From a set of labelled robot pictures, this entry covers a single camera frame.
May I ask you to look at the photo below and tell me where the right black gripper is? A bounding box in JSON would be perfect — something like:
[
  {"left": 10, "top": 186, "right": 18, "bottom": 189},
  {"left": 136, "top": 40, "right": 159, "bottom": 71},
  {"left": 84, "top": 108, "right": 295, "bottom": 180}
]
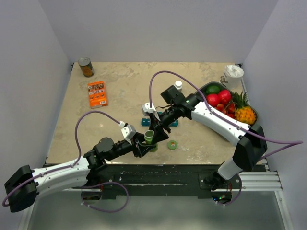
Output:
[{"left": 148, "top": 105, "right": 179, "bottom": 145}]

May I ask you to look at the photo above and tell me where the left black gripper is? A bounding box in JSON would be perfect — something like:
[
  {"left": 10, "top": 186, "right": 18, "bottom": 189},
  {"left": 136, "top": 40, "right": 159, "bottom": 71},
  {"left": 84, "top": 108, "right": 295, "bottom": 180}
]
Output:
[{"left": 106, "top": 132, "right": 155, "bottom": 161}]

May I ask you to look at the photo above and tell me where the green pill bottle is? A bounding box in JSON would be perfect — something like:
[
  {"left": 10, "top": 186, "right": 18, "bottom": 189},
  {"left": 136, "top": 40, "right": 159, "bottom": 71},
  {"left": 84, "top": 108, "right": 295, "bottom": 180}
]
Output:
[{"left": 144, "top": 130, "right": 158, "bottom": 152}]

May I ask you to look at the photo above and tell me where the teal weekly pill organizer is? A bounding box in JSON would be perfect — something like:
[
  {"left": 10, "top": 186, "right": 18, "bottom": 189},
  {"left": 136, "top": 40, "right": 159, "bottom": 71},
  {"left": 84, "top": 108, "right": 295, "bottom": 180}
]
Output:
[{"left": 141, "top": 117, "right": 179, "bottom": 127}]

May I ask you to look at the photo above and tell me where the green bottle cap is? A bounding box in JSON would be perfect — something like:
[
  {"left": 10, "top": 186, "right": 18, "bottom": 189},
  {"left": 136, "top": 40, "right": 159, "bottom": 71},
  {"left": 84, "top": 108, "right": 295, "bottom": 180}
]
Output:
[{"left": 167, "top": 140, "right": 177, "bottom": 150}]

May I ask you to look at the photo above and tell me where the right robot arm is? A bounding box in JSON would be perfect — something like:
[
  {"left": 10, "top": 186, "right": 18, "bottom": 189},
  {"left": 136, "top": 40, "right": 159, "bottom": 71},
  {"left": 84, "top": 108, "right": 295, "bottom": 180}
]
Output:
[{"left": 142, "top": 86, "right": 267, "bottom": 188}]

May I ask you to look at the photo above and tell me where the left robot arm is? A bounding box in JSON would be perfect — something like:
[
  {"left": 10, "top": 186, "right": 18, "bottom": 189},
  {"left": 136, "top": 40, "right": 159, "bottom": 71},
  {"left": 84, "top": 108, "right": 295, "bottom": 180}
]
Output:
[{"left": 2, "top": 136, "right": 156, "bottom": 213}]

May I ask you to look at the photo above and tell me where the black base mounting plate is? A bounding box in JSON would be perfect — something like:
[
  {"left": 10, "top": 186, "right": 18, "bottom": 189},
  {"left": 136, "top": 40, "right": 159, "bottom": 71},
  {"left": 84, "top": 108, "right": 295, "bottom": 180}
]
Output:
[{"left": 43, "top": 162, "right": 269, "bottom": 200}]

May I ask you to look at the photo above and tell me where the white capped dark pill bottle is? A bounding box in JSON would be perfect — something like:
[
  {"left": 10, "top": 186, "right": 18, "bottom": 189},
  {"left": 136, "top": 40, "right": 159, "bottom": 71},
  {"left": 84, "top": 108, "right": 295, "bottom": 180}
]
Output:
[{"left": 174, "top": 80, "right": 183, "bottom": 92}]

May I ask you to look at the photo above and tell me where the dark grey fruit tray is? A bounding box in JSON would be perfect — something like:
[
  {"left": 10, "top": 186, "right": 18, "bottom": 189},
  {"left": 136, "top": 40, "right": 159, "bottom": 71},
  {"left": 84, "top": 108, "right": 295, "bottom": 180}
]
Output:
[{"left": 194, "top": 81, "right": 260, "bottom": 142}]

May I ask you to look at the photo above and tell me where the green toy lime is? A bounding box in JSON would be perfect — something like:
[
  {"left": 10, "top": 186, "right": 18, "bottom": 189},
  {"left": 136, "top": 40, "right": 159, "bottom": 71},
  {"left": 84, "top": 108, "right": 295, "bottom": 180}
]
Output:
[{"left": 206, "top": 85, "right": 221, "bottom": 95}]

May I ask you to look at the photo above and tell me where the orange cardboard box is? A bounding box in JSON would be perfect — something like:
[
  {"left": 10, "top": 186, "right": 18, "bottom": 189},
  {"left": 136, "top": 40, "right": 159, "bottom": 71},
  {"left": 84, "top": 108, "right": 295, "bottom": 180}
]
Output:
[{"left": 88, "top": 81, "right": 108, "bottom": 109}]

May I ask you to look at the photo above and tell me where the toy cherries cluster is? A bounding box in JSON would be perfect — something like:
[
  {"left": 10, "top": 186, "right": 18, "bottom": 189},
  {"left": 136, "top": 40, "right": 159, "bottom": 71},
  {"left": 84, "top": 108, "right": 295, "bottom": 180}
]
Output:
[{"left": 215, "top": 101, "right": 236, "bottom": 119}]

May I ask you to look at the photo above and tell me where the red toy apple right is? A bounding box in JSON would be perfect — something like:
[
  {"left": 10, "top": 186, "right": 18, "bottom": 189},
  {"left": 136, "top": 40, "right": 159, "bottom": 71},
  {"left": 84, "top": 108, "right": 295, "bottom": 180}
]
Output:
[{"left": 218, "top": 90, "right": 232, "bottom": 105}]

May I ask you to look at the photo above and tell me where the white paper cup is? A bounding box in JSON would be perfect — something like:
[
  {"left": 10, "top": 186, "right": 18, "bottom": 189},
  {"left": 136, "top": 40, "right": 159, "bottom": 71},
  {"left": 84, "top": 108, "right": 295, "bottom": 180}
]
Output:
[{"left": 220, "top": 65, "right": 244, "bottom": 90}]

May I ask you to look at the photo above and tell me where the tin food can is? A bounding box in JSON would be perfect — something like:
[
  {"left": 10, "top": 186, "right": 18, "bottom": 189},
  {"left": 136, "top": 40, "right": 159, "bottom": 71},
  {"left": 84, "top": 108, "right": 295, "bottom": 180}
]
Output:
[{"left": 78, "top": 57, "right": 94, "bottom": 77}]

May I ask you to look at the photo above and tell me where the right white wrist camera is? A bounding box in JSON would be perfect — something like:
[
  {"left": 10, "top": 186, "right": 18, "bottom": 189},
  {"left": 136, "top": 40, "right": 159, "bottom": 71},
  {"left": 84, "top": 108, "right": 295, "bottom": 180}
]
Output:
[{"left": 141, "top": 102, "right": 160, "bottom": 120}]

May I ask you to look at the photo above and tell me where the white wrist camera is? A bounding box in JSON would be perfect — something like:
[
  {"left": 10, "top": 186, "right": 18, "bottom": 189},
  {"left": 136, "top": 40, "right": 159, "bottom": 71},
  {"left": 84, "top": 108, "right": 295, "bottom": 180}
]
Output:
[
  {"left": 119, "top": 121, "right": 136, "bottom": 139},
  {"left": 141, "top": 102, "right": 160, "bottom": 120}
]

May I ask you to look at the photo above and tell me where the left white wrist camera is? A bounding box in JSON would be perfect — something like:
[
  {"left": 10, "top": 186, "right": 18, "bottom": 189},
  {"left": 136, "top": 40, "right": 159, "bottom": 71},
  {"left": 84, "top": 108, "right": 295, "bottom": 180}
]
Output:
[{"left": 119, "top": 121, "right": 136, "bottom": 139}]

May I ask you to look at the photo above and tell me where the aluminium frame rail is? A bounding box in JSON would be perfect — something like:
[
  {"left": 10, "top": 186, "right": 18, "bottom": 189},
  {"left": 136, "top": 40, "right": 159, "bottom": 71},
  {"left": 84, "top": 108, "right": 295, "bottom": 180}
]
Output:
[{"left": 16, "top": 64, "right": 295, "bottom": 230}]

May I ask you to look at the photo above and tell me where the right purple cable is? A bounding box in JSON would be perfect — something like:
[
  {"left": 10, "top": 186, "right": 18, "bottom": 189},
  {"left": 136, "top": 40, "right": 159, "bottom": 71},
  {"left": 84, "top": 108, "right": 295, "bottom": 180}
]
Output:
[{"left": 148, "top": 70, "right": 304, "bottom": 207}]

